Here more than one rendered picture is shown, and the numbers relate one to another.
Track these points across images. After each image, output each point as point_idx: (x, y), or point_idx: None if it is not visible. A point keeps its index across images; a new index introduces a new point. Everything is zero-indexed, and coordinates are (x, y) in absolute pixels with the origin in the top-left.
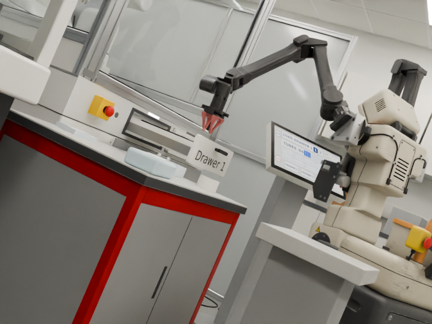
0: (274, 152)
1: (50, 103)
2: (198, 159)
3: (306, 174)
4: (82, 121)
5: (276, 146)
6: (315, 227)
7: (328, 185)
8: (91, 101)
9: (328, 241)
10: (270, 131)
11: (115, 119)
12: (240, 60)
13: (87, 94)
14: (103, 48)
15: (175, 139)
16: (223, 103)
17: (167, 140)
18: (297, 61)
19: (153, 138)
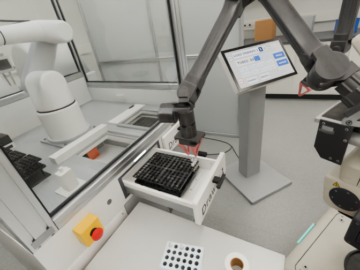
0: (235, 77)
1: (41, 267)
2: (204, 210)
3: (264, 76)
4: (83, 249)
5: (234, 72)
6: (331, 181)
7: (339, 148)
8: (74, 235)
9: (356, 199)
10: (224, 61)
11: (111, 204)
12: (175, 31)
13: (64, 240)
14: (30, 208)
15: (172, 201)
16: (193, 129)
17: (166, 202)
18: (240, 15)
19: (153, 200)
